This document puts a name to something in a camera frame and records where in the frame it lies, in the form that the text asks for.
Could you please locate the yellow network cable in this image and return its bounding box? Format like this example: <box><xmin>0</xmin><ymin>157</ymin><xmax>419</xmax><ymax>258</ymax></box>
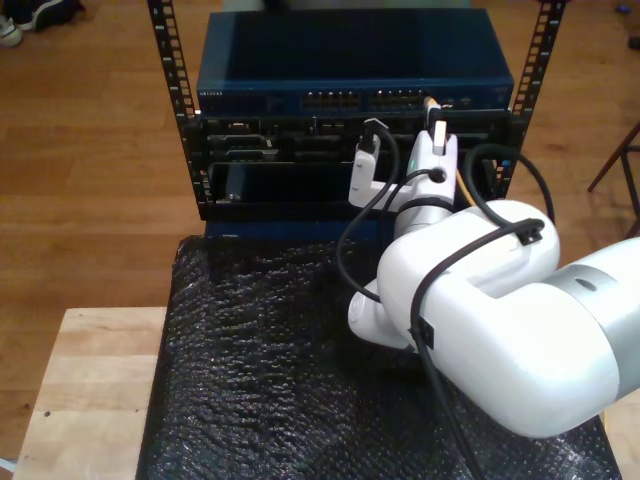
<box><xmin>423</xmin><ymin>95</ymin><xmax>476</xmax><ymax>209</ymax></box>

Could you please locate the black rack server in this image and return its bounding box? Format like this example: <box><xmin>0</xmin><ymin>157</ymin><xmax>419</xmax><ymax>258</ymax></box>
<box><xmin>197</xmin><ymin>115</ymin><xmax>511</xmax><ymax>164</ymax></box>

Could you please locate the brown wooden chair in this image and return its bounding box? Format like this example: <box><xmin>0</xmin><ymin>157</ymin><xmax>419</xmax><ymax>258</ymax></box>
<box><xmin>587</xmin><ymin>118</ymin><xmax>640</xmax><ymax>241</ymax></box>

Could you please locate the black bubble wrap mat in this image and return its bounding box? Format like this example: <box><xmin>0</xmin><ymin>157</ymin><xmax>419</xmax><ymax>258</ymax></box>
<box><xmin>134</xmin><ymin>230</ymin><xmax>624</xmax><ymax>480</ymax></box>

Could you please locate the dark sneaker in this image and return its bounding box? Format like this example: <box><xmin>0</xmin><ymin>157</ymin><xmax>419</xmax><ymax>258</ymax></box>
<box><xmin>12</xmin><ymin>0</ymin><xmax>87</xmax><ymax>32</ymax></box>

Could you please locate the white sneaker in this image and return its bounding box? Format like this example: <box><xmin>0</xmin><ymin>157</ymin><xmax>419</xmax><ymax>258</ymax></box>
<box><xmin>0</xmin><ymin>14</ymin><xmax>25</xmax><ymax>49</ymax></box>

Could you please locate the black perforated rack post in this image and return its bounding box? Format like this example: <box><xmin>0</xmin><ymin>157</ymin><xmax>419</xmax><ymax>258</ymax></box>
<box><xmin>487</xmin><ymin>0</ymin><xmax>570</xmax><ymax>201</ymax></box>
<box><xmin>146</xmin><ymin>0</ymin><xmax>210</xmax><ymax>222</ymax></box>

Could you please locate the blue network switch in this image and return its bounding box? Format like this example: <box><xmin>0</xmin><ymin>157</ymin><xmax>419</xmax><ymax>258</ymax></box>
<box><xmin>196</xmin><ymin>8</ymin><xmax>515</xmax><ymax>117</ymax></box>

